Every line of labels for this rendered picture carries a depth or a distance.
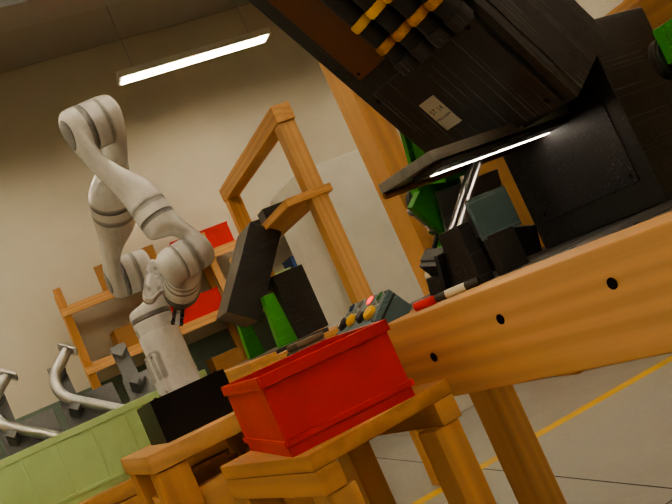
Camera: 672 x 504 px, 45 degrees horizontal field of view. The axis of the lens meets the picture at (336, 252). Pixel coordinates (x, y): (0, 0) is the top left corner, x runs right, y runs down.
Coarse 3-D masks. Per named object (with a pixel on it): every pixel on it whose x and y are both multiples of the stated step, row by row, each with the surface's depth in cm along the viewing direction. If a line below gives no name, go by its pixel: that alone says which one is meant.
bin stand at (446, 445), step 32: (384, 416) 115; (416, 416) 124; (448, 416) 120; (320, 448) 109; (352, 448) 111; (448, 448) 119; (256, 480) 125; (288, 480) 115; (320, 480) 107; (352, 480) 110; (384, 480) 144; (448, 480) 120; (480, 480) 120
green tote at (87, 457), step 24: (120, 408) 200; (72, 432) 196; (96, 432) 198; (120, 432) 199; (144, 432) 201; (24, 456) 192; (48, 456) 194; (72, 456) 195; (96, 456) 197; (120, 456) 198; (0, 480) 190; (24, 480) 191; (48, 480) 193; (72, 480) 194; (96, 480) 196; (120, 480) 197
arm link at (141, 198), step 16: (64, 112) 149; (80, 112) 148; (64, 128) 149; (80, 128) 147; (80, 144) 148; (96, 144) 150; (96, 160) 148; (112, 176) 148; (128, 176) 148; (128, 192) 147; (144, 192) 147; (160, 192) 150; (128, 208) 148; (144, 208) 147; (160, 208) 147
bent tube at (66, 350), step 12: (60, 348) 230; (72, 348) 228; (60, 360) 226; (60, 372) 225; (60, 384) 222; (60, 396) 220; (72, 396) 220; (84, 396) 222; (96, 408) 220; (108, 408) 220
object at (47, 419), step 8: (0, 400) 221; (0, 408) 222; (8, 408) 222; (8, 416) 221; (32, 416) 222; (40, 416) 222; (48, 416) 223; (32, 424) 221; (40, 424) 221; (48, 424) 221; (56, 424) 222; (0, 432) 218; (24, 440) 218; (32, 440) 218; (40, 440) 218; (8, 448) 216; (16, 448) 216; (24, 448) 217
